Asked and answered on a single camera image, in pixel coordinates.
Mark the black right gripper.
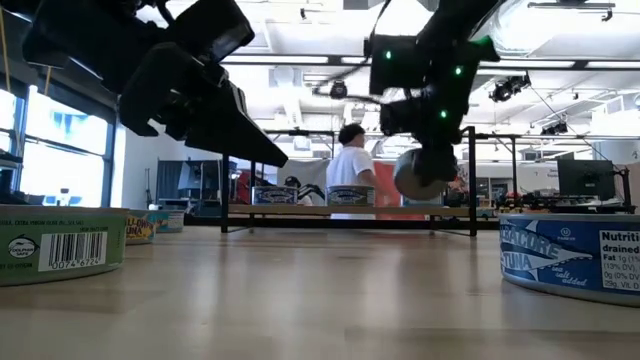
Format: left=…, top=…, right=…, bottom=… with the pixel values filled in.
left=378, top=97, right=466, bottom=189

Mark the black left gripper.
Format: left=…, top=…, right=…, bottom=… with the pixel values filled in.
left=119, top=42, right=290, bottom=169

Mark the green tuna can silver lid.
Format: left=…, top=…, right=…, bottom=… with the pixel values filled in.
left=393, top=147, right=451, bottom=202
left=325, top=184, right=376, bottom=207

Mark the blue albacore tuna can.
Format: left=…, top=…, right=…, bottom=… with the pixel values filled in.
left=498, top=213, right=640, bottom=307
left=251, top=185, right=300, bottom=206

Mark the green tuna can gold lid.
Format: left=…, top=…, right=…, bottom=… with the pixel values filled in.
left=0, top=205, right=130, bottom=287

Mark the red panel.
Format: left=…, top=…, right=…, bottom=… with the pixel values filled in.
left=372, top=160, right=426, bottom=221

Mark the dark blue cabinet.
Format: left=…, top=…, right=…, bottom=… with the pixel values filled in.
left=155, top=158, right=224, bottom=214

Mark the white sheet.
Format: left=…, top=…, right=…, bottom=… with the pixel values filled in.
left=277, top=158, right=331, bottom=206

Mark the black ceiling spotlight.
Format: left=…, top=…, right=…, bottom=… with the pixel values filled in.
left=539, top=119, right=571, bottom=137
left=488, top=73, right=532, bottom=105

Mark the cluttered background table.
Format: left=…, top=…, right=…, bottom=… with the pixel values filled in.
left=494, top=192, right=637, bottom=217

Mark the black rig beam with lights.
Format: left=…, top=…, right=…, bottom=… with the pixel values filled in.
left=219, top=53, right=640, bottom=70

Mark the black background monitor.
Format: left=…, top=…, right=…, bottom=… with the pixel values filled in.
left=557, top=158, right=617, bottom=202

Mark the large window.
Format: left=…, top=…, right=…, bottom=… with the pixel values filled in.
left=0, top=84, right=119, bottom=209

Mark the black background rig frame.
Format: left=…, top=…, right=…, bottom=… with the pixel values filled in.
left=474, top=130, right=640, bottom=204
left=259, top=128, right=337, bottom=164

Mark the black aluminium table frame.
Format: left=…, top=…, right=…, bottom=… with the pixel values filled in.
left=183, top=213, right=502, bottom=232

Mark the black round rig camera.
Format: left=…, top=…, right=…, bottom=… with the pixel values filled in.
left=328, top=79, right=350, bottom=101

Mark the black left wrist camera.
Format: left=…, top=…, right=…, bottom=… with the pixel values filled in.
left=162, top=0, right=256, bottom=69

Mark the silver ventilation duct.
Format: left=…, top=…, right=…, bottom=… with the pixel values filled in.
left=472, top=0, right=581, bottom=59

